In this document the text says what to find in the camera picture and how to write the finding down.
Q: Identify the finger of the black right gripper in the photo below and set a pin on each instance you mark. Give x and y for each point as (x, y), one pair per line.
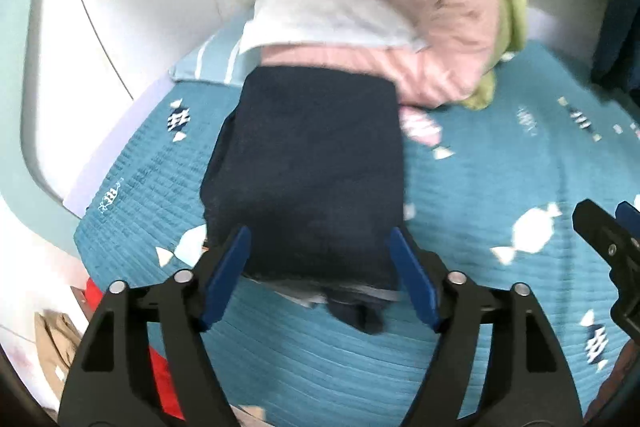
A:
(628, 219)
(610, 240)

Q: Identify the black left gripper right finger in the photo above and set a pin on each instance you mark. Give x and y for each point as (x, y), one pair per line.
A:
(497, 362)

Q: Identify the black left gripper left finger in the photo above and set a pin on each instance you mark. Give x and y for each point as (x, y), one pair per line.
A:
(111, 380)

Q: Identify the dark blue denim jacket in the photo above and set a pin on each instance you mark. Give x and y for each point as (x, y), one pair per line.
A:
(311, 162)

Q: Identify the dark clothes pile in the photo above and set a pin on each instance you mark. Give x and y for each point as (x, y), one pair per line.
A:
(616, 60)

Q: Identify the red bed base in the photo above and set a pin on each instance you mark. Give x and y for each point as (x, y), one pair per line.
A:
(163, 382)

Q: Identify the beige paper bag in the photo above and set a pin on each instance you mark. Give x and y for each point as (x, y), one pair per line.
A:
(57, 341)

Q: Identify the teal quilted bedspread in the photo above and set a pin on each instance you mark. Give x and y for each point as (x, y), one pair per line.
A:
(494, 200)

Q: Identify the white pillow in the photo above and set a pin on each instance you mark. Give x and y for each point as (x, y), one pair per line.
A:
(364, 23)

